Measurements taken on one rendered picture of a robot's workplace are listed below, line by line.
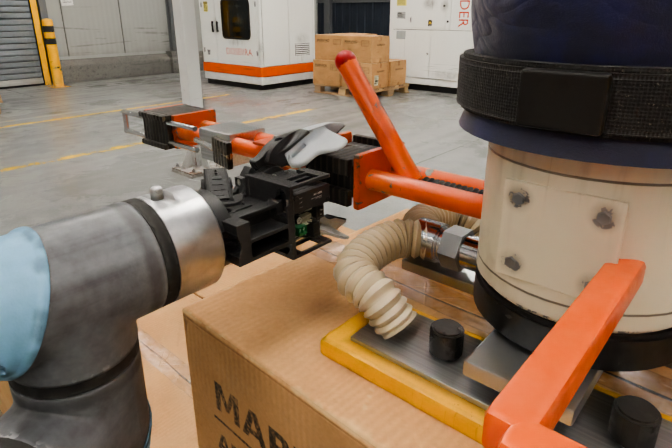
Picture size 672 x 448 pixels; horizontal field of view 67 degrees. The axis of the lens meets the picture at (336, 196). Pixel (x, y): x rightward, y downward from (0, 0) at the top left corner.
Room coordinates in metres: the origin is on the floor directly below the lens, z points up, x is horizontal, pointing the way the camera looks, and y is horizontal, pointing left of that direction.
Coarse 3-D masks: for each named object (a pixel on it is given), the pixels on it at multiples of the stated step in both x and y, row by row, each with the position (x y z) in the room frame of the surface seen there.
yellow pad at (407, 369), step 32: (352, 320) 0.41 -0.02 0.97; (416, 320) 0.40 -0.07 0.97; (448, 320) 0.37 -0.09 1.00; (352, 352) 0.36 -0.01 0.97; (384, 352) 0.36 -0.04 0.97; (416, 352) 0.36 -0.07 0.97; (448, 352) 0.34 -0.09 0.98; (384, 384) 0.34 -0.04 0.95; (416, 384) 0.32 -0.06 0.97; (448, 384) 0.32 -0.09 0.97; (480, 384) 0.32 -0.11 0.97; (448, 416) 0.30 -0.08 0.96; (480, 416) 0.29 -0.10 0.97; (608, 416) 0.28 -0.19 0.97; (640, 416) 0.26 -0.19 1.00
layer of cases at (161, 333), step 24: (264, 264) 1.33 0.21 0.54; (216, 288) 1.19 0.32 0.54; (168, 312) 1.08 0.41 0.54; (144, 336) 0.98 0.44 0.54; (168, 336) 0.98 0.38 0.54; (144, 360) 0.89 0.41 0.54; (168, 360) 0.89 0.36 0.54; (0, 384) 1.11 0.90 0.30; (168, 384) 0.82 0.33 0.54; (0, 408) 1.18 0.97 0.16; (168, 408) 0.76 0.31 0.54; (192, 408) 0.76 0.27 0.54; (168, 432) 0.70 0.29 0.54; (192, 432) 0.70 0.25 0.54
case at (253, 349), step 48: (336, 240) 0.63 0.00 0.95; (240, 288) 0.50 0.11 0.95; (288, 288) 0.50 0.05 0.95; (336, 288) 0.50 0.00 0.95; (432, 288) 0.50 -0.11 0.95; (192, 336) 0.45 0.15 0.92; (240, 336) 0.41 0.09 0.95; (288, 336) 0.41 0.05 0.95; (192, 384) 0.46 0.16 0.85; (240, 384) 0.39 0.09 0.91; (288, 384) 0.34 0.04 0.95; (336, 384) 0.34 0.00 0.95; (624, 384) 0.34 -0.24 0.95; (240, 432) 0.40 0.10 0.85; (288, 432) 0.34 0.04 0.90; (336, 432) 0.30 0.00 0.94; (384, 432) 0.29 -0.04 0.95; (432, 432) 0.29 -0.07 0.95
